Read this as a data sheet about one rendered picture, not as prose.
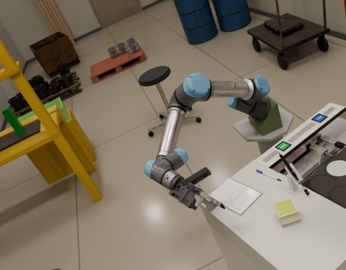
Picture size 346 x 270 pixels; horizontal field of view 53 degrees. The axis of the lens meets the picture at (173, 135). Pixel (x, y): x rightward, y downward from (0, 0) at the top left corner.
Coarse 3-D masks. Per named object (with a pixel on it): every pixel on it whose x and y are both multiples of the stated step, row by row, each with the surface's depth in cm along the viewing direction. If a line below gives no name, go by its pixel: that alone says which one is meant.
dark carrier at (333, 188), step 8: (344, 152) 160; (336, 160) 158; (344, 160) 156; (312, 176) 156; (320, 176) 154; (328, 176) 152; (336, 176) 151; (344, 176) 149; (304, 184) 154; (312, 184) 152; (320, 184) 150; (328, 184) 149; (336, 184) 147; (344, 184) 146; (320, 192) 147; (328, 192) 145; (336, 192) 144; (344, 192) 143; (336, 200) 141; (344, 200) 139
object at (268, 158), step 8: (328, 104) 183; (336, 104) 181; (320, 112) 180; (328, 112) 179; (336, 112) 176; (328, 120) 173; (296, 128) 177; (304, 128) 176; (312, 128) 173; (288, 136) 174; (296, 136) 173; (304, 136) 170; (296, 144) 167; (272, 152) 169; (280, 152) 167; (256, 160) 169; (264, 160) 167; (272, 160) 164
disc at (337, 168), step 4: (340, 160) 157; (328, 164) 158; (332, 164) 157; (336, 164) 156; (340, 164) 155; (344, 164) 154; (328, 168) 156; (332, 168) 155; (336, 168) 154; (340, 168) 153; (344, 168) 153; (328, 172) 154; (332, 172) 153; (336, 172) 152; (340, 172) 152; (344, 172) 151
